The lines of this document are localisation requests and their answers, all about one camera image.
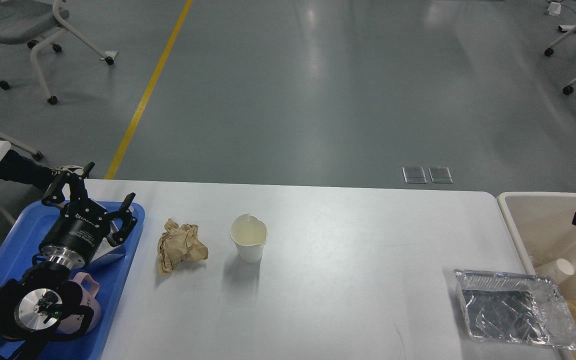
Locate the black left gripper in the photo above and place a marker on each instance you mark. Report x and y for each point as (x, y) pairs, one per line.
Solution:
(78, 232)

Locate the aluminium foil container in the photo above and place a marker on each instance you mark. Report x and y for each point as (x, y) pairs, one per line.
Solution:
(514, 308)

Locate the pink HOME mug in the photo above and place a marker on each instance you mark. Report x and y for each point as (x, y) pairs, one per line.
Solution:
(81, 290)

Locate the stainless steel rectangular tray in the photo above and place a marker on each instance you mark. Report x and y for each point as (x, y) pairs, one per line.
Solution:
(111, 248)

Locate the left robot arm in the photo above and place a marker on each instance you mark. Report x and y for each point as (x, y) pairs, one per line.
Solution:
(40, 307)

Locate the beige plastic bin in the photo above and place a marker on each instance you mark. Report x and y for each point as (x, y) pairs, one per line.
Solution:
(542, 229)

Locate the small white cup in bin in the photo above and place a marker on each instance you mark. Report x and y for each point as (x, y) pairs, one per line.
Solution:
(559, 270)

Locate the person in beige hoodie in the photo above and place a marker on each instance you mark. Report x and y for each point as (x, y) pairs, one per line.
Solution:
(19, 169)

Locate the crumpled brown paper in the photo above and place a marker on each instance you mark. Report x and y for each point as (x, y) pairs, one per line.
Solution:
(179, 243)

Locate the white paper cup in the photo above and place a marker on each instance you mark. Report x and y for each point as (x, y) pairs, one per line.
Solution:
(249, 234)

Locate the floor socket plate left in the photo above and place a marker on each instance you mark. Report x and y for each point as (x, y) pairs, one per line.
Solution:
(414, 175)

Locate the grey office chair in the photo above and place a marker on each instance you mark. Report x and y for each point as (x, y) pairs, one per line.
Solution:
(24, 21)

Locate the white power adapter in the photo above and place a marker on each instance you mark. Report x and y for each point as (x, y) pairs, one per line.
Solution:
(554, 8)

